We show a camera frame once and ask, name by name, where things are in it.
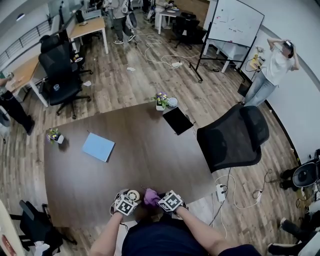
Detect black armrest office chair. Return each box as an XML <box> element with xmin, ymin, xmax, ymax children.
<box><xmin>9</xmin><ymin>199</ymin><xmax>78</xmax><ymax>251</ymax></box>

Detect black tablet sleeve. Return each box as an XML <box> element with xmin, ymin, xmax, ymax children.
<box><xmin>162</xmin><ymin>106</ymin><xmax>195</xmax><ymax>136</ymax></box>

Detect whiteboard on black stand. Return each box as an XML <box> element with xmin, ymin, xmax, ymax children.
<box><xmin>188</xmin><ymin>0</ymin><xmax>265</xmax><ymax>83</ymax></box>

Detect person's left forearm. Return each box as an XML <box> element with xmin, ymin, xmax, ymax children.
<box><xmin>88</xmin><ymin>212</ymin><xmax>125</xmax><ymax>256</ymax></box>

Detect wooden table with white legs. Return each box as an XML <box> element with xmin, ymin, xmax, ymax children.
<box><xmin>4</xmin><ymin>55</ymin><xmax>50</xmax><ymax>108</ymax></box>
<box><xmin>69</xmin><ymin>16</ymin><xmax>110</xmax><ymax>55</ymax></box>

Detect white plastic bag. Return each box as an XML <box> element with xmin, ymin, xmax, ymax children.
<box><xmin>32</xmin><ymin>241</ymin><xmax>51</xmax><ymax>256</ymax></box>

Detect light blue notebook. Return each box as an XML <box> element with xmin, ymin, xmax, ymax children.
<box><xmin>81</xmin><ymin>132</ymin><xmax>116</xmax><ymax>163</ymax></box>

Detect person's right forearm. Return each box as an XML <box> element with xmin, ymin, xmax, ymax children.
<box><xmin>174</xmin><ymin>207</ymin><xmax>241</xmax><ymax>256</ymax></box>

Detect black mesh office chair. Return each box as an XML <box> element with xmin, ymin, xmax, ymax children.
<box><xmin>196</xmin><ymin>103</ymin><xmax>270</xmax><ymax>174</ymax></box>

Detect white cable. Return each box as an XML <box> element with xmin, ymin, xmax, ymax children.
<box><xmin>212</xmin><ymin>173</ymin><xmax>263</xmax><ymax>240</ymax></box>
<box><xmin>144</xmin><ymin>32</ymin><xmax>201</xmax><ymax>68</ymax></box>

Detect cream handheld fan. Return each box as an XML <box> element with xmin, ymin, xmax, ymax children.
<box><xmin>126</xmin><ymin>189</ymin><xmax>141</xmax><ymax>202</ymax></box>

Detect black round seat chair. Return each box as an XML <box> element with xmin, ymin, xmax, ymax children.
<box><xmin>279</xmin><ymin>148</ymin><xmax>320</xmax><ymax>192</ymax></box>

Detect dark table white legs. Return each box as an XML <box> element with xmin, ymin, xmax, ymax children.
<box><xmin>157</xmin><ymin>7</ymin><xmax>187</xmax><ymax>35</ymax></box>

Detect person's dark navy clothing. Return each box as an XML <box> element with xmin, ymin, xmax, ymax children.
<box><xmin>121</xmin><ymin>214</ymin><xmax>262</xmax><ymax>256</ymax></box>

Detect black metal railing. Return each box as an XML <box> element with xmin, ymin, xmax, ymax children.
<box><xmin>0</xmin><ymin>18</ymin><xmax>52</xmax><ymax>66</ymax></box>

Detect round beige table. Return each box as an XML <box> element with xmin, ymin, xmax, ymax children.
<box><xmin>0</xmin><ymin>199</ymin><xmax>18</xmax><ymax>256</ymax></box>

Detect purple cloth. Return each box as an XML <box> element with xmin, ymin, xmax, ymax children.
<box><xmin>143</xmin><ymin>188</ymin><xmax>162</xmax><ymax>208</ymax></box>

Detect yellow device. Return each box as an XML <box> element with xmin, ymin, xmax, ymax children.
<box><xmin>246</xmin><ymin>53</ymin><xmax>266</xmax><ymax>73</ymax></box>

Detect potted purple flowers white pot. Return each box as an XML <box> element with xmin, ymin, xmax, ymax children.
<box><xmin>46</xmin><ymin>127</ymin><xmax>65</xmax><ymax>145</ymax></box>
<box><xmin>152</xmin><ymin>91</ymin><xmax>170</xmax><ymax>112</ymax></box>

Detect black high-back office chair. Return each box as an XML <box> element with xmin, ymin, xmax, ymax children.
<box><xmin>38</xmin><ymin>34</ymin><xmax>93</xmax><ymax>120</ymax></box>

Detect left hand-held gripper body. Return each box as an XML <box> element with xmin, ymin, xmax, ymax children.
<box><xmin>109</xmin><ymin>193</ymin><xmax>139</xmax><ymax>217</ymax></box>

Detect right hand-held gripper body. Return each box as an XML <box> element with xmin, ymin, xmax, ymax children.
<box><xmin>156</xmin><ymin>189</ymin><xmax>188</xmax><ymax>214</ymax></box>

